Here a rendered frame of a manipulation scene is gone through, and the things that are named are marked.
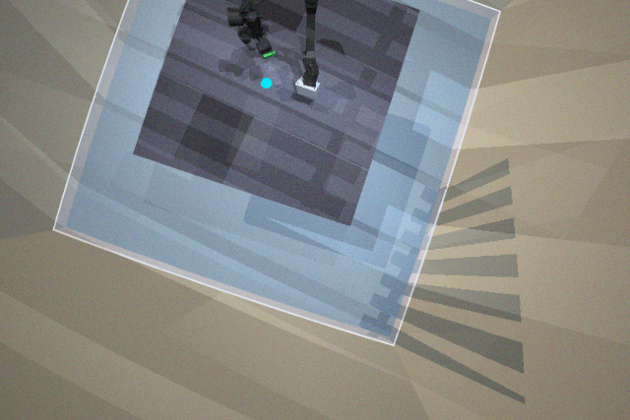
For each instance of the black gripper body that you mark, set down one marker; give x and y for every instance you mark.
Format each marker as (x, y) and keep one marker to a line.
(263, 45)

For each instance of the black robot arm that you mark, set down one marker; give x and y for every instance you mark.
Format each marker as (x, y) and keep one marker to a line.
(237, 18)

